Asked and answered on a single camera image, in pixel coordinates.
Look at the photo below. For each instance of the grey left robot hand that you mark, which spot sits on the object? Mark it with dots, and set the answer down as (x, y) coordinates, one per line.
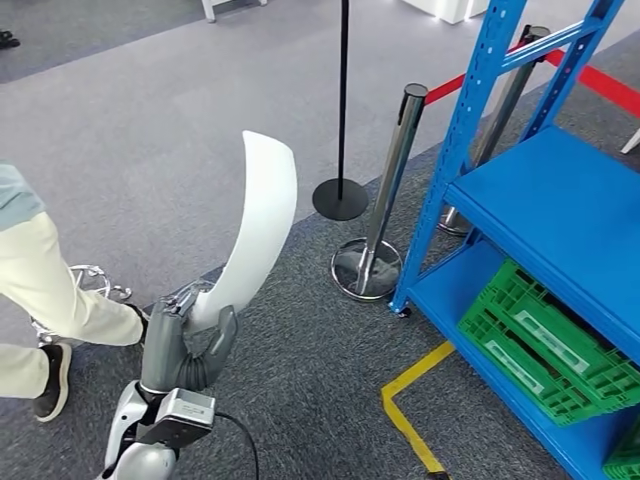
(160, 351)

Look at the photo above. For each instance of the red barrier belt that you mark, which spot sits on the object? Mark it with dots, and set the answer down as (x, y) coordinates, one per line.
(445, 88)
(605, 85)

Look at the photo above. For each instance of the black stanchion post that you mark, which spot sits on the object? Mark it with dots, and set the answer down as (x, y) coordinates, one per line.
(343, 99)

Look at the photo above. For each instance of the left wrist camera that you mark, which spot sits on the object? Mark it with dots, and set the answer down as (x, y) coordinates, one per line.
(185, 414)

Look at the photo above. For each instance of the person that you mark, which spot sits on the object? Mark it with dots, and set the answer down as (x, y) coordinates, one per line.
(35, 278)

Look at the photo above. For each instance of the chrome chair base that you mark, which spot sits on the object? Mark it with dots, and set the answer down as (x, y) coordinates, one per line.
(92, 275)

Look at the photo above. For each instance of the blue metal shelf rack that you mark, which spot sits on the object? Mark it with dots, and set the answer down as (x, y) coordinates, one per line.
(550, 192)

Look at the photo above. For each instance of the chrome stanchion post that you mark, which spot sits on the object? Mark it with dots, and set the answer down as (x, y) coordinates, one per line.
(505, 112)
(395, 166)

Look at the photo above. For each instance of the yellow floor marking tape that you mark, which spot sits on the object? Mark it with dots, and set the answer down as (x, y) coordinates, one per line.
(400, 417)

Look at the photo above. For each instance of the small black object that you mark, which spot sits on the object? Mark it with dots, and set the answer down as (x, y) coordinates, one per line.
(7, 40)

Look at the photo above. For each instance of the white table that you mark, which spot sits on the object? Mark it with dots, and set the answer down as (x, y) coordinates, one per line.
(209, 8)

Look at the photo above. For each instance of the white display plinth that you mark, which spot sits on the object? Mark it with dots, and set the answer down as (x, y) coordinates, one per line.
(450, 8)

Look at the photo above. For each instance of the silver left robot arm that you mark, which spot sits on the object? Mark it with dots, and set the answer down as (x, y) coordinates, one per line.
(135, 464)

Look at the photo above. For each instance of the white curved plastic part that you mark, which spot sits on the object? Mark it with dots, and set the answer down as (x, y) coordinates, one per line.
(260, 225)

